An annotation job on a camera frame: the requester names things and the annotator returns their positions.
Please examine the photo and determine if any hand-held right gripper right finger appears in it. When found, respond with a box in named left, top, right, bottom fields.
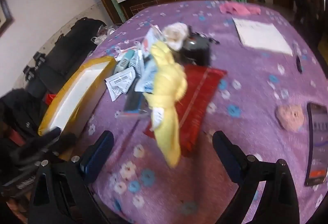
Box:
left=212, top=130, right=300, bottom=224

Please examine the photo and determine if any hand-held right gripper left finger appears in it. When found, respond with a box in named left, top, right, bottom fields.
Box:
left=28, top=130, right=114, bottom=224

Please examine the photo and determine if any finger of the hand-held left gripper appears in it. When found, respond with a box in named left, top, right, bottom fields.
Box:
left=15, top=127, right=62, bottom=162
left=50, top=132, right=77, bottom=156

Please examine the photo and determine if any yellow plastic bag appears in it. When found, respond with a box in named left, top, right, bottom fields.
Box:
left=38, top=56, right=117, bottom=137

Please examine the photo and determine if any red cloth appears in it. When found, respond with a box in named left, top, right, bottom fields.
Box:
left=143, top=64, right=227, bottom=158

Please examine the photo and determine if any pink knitted scrubber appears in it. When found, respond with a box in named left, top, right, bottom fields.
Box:
left=275, top=104, right=305, bottom=132

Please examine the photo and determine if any white packet black triangle print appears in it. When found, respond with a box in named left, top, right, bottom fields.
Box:
left=105, top=68, right=136, bottom=102

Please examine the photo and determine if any teal cartoon tissue pack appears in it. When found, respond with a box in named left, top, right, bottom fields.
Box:
left=114, top=50, right=136, bottom=75

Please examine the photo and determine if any yellow cloth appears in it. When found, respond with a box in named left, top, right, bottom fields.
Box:
left=142, top=41, right=189, bottom=169

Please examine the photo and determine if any white cloth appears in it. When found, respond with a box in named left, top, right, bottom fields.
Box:
left=163, top=23, right=190, bottom=51

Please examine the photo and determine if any black jacket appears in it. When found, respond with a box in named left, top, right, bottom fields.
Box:
left=0, top=88, right=52, bottom=163

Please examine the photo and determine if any black clamp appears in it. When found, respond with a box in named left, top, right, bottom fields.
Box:
left=23, top=67, right=36, bottom=82
left=33, top=52, right=47, bottom=64

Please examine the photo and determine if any purple floral tablecloth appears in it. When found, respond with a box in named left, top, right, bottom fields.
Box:
left=84, top=0, right=328, bottom=224

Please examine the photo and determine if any black smartphone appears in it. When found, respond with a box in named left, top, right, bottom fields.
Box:
left=304, top=102, right=328, bottom=187

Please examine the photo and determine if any white plastic bag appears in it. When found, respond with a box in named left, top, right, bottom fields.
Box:
left=92, top=25, right=116, bottom=44

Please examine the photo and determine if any black pen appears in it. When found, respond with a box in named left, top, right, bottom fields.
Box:
left=294, top=43, right=303, bottom=73

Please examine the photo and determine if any white paper sheet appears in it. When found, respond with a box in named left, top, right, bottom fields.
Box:
left=232, top=17, right=294, bottom=56

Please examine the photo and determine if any pink cloth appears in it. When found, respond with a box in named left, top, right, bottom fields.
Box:
left=219, top=1, right=261, bottom=16

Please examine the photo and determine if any black camera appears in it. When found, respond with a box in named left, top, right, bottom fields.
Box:
left=179, top=26, right=219, bottom=67

